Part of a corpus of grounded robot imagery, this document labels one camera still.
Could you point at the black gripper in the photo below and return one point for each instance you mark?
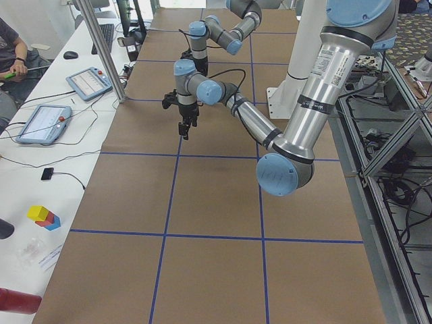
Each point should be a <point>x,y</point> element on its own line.
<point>187,111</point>
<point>202,64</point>

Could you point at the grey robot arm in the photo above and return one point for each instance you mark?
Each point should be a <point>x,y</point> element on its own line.
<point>332,35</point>
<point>199,32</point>

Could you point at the black keyboard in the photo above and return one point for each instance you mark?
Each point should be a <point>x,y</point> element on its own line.
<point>107,31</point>

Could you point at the blue teach pendant far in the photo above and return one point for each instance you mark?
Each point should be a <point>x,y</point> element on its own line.
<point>89,83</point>

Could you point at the blue teach pendant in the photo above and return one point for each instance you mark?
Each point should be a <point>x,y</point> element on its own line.
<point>45,125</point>
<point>89,83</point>

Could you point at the black computer mouse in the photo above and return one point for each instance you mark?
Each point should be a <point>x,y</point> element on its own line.
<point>70,55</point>

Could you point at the blue teach pendant near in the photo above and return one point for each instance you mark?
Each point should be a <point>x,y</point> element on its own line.
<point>45,125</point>

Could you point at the small black puck device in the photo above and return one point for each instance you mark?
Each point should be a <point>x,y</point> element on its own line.
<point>47,173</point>

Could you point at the yellow red blue blocks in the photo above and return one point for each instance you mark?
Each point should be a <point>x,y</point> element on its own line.
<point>44,217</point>

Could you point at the seated person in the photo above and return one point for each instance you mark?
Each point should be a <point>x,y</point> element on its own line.
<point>21,68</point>

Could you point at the black cylinder object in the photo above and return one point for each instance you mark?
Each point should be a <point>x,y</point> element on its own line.
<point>6,229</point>

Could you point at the red cylinder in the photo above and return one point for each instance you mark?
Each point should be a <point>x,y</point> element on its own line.
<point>19,302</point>

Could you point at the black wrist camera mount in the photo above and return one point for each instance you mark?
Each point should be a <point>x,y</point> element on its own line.
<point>170,99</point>

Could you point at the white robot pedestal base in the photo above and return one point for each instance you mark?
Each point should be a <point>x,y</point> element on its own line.
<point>282,99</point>

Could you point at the aluminium frame post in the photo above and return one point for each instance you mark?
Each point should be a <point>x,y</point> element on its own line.
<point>92,24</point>

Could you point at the aluminium side frame rail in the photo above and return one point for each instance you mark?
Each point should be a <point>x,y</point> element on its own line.
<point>385,111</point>

